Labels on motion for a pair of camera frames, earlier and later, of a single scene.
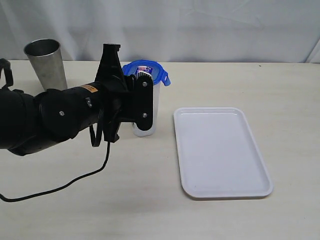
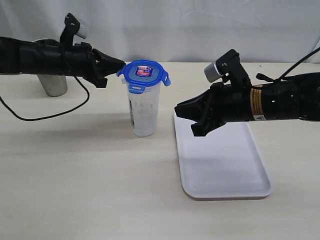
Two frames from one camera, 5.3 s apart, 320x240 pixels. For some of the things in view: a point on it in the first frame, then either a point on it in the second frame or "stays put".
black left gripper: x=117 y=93 -> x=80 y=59
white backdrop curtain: x=282 y=31 stays put
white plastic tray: x=219 y=156 stays put
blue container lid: x=155 y=69 stays put
